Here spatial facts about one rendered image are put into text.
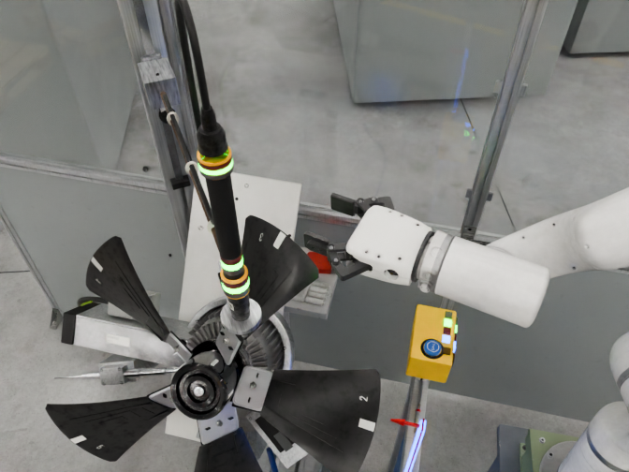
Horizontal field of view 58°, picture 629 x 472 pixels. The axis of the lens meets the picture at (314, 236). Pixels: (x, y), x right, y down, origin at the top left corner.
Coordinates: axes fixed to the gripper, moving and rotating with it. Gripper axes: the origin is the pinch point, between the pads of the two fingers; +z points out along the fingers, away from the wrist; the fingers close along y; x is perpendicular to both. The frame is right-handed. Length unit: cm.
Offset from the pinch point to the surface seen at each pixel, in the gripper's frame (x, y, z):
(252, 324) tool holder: -19.3, -10.9, 9.0
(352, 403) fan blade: -47.7, -4.6, -6.9
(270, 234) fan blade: -22.5, 9.8, 17.9
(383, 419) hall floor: -168, 43, 1
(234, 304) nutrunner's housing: -14.1, -11.4, 11.3
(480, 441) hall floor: -169, 53, -38
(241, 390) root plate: -45.5, -13.1, 14.3
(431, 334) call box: -60, 25, -15
